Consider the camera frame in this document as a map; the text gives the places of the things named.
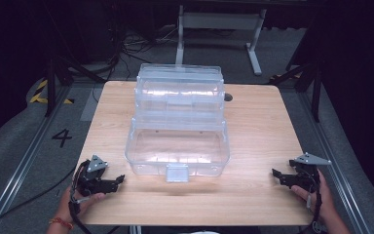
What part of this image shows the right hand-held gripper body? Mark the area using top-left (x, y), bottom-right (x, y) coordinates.
top-left (287, 152), bottom-right (333, 194)

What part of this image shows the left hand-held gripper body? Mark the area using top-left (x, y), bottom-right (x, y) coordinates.
top-left (72, 154), bottom-right (111, 198)

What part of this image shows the clear plastic tiered storage box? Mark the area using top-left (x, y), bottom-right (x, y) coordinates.
top-left (124, 62), bottom-right (232, 183)

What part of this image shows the person's right hand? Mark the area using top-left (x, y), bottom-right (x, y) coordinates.
top-left (290, 170), bottom-right (337, 227)

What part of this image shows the person's left hand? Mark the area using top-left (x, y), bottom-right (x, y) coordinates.
top-left (56, 186), bottom-right (107, 226)

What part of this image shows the black tripod stand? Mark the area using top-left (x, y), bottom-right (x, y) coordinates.
top-left (268, 59), bottom-right (326, 124)
top-left (43, 53), bottom-right (107, 118)

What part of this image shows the yellow black hazard tape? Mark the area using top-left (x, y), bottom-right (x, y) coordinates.
top-left (28, 79), bottom-right (76, 105)

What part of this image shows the metal floor rail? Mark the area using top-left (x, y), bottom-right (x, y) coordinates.
top-left (296, 92), bottom-right (373, 234)
top-left (0, 86), bottom-right (74, 234)

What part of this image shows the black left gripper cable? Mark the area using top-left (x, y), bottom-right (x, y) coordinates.
top-left (67, 162), bottom-right (94, 234)

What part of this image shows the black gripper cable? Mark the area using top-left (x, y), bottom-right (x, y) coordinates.
top-left (67, 162), bottom-right (94, 234)
top-left (310, 172), bottom-right (324, 233)

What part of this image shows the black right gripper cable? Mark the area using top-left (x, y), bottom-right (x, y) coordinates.
top-left (310, 172), bottom-right (324, 233)

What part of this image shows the orange bracelet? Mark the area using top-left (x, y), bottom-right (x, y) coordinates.
top-left (48, 216), bottom-right (75, 231)

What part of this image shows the black floor cable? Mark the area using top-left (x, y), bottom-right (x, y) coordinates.
top-left (0, 164), bottom-right (79, 230)

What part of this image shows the bundle of black floor cables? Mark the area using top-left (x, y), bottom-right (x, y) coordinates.
top-left (108, 13), bottom-right (180, 67)

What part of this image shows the white metal desk frame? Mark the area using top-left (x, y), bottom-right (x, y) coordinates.
top-left (174, 4), bottom-right (268, 77)

